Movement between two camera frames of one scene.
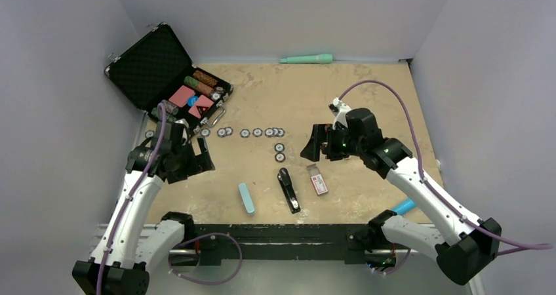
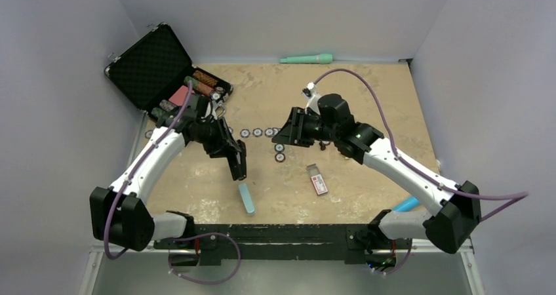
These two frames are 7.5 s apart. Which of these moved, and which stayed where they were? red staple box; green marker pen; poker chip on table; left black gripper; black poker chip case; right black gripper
Moved: left black gripper; right black gripper
Stayed: red staple box; poker chip on table; black poker chip case; green marker pen
